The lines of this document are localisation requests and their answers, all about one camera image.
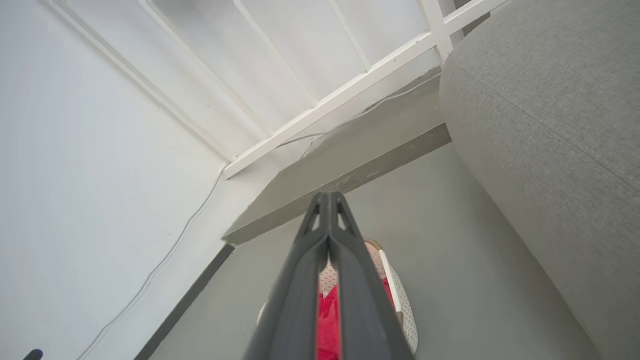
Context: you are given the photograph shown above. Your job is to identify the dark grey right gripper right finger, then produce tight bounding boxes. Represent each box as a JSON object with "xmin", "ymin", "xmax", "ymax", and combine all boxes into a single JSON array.
[{"xmin": 329, "ymin": 192, "xmax": 416, "ymax": 360}]

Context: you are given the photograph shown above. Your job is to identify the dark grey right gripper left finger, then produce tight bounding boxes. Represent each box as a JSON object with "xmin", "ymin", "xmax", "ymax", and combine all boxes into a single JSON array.
[{"xmin": 244, "ymin": 192, "xmax": 331, "ymax": 360}]

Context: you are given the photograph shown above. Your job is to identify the white perforated laundry basket brown rim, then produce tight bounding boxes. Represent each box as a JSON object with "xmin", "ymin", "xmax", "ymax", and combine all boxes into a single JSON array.
[{"xmin": 256, "ymin": 237, "xmax": 419, "ymax": 356}]

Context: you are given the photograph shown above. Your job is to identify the red garment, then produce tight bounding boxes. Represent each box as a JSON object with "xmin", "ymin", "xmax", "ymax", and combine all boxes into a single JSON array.
[{"xmin": 316, "ymin": 277, "xmax": 396, "ymax": 360}]

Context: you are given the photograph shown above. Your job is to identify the black baseboard strip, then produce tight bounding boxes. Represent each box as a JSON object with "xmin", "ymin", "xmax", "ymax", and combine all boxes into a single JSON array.
[{"xmin": 133, "ymin": 243, "xmax": 235, "ymax": 360}]

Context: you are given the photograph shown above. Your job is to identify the raised grey concrete step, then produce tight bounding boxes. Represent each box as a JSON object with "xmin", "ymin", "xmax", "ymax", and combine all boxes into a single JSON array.
[{"xmin": 221, "ymin": 70, "xmax": 453, "ymax": 246}]

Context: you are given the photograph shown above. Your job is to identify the white wooden railing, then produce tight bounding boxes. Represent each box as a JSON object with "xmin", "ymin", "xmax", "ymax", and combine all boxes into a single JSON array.
[{"xmin": 49, "ymin": 0, "xmax": 508, "ymax": 180}]

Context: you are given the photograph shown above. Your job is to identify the grey fabric sofa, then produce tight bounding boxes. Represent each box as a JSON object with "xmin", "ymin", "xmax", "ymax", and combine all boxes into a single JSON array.
[{"xmin": 439, "ymin": 0, "xmax": 640, "ymax": 360}]

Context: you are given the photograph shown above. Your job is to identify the thin pale cable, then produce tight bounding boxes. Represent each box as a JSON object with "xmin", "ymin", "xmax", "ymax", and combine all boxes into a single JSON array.
[{"xmin": 75, "ymin": 72, "xmax": 444, "ymax": 360}]

